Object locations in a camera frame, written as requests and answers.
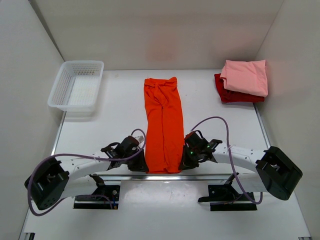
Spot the aluminium table rail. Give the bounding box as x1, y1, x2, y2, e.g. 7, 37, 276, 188
99, 174, 231, 181

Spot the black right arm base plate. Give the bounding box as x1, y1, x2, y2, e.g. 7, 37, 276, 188
198, 175, 257, 212

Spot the white plastic mesh basket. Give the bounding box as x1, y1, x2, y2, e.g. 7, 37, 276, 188
47, 60, 105, 114

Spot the red folded t shirt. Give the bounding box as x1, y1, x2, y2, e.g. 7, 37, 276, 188
214, 73, 265, 103

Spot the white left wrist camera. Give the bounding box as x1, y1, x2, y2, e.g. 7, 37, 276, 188
134, 135, 145, 144

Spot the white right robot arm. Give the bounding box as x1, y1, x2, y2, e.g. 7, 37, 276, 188
178, 130, 303, 202

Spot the pink folded t shirt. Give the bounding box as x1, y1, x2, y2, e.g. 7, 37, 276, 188
220, 60, 268, 98

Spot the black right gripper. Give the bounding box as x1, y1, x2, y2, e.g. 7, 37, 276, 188
178, 145, 202, 172

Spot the orange t shirt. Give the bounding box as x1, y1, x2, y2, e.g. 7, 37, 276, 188
143, 77, 184, 174

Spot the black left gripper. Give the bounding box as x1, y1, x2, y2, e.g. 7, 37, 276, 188
124, 147, 149, 172

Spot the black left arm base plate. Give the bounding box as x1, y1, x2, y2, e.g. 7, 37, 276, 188
73, 174, 121, 210

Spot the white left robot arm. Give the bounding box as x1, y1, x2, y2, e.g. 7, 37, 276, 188
24, 135, 148, 216

